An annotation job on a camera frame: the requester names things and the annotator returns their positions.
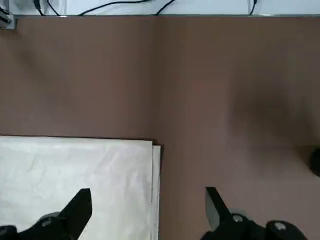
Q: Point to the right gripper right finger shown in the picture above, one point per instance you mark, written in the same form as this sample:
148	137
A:
217	217

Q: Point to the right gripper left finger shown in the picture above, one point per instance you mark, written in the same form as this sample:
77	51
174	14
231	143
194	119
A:
72	217

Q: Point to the beige tablecloth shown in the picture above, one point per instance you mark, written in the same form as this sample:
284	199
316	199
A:
75	170

